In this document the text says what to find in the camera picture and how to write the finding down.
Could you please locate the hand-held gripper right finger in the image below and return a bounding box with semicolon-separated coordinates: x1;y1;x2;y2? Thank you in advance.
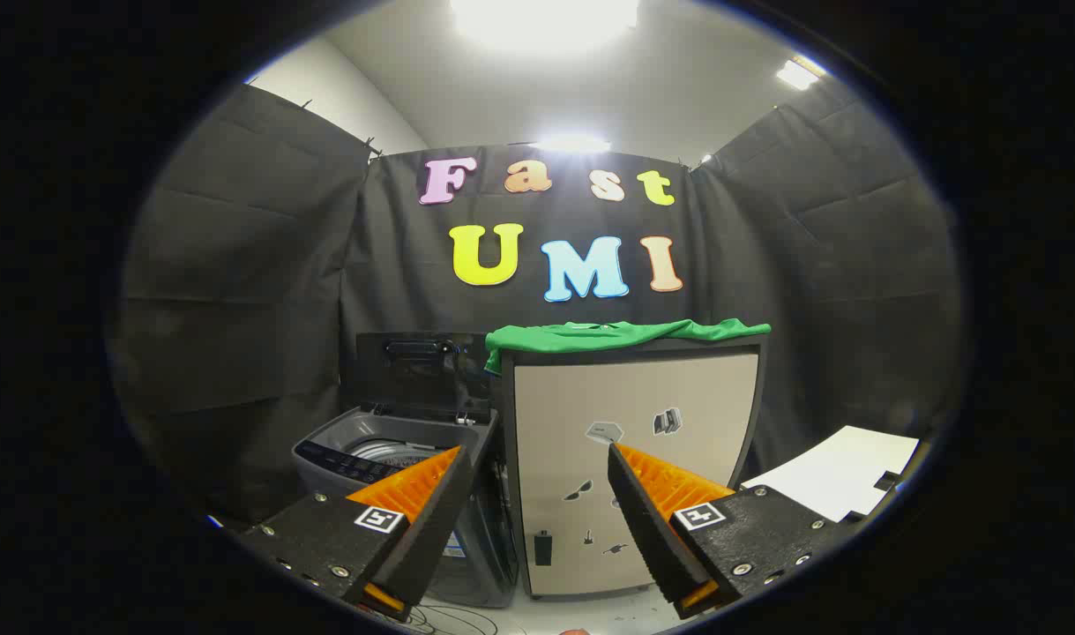
606;443;857;620

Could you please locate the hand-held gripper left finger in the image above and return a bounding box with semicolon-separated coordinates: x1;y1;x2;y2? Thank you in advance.
237;445;476;624

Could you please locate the grey washing machine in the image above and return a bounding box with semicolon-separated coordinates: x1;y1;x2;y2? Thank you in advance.
292;404;522;609

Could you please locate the green polo shirt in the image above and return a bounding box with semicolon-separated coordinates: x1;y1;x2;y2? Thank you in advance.
484;319;773;377

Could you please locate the white cardboard sheet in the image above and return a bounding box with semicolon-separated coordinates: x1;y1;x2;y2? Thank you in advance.
740;426;922;523

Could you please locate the black backdrop cloth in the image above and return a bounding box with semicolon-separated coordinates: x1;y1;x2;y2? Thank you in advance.
105;84;966;530

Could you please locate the small ceiling light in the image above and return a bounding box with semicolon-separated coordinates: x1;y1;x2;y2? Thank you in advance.
528;135;611;156

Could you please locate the rectangular ceiling light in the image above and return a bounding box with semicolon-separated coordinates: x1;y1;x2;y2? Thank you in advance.
775;56;828;92

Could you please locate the large ceiling light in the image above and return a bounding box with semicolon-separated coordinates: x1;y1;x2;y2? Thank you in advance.
449;0;641;56

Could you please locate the beige cabinet with dark frame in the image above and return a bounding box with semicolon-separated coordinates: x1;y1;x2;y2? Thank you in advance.
499;335;767;601

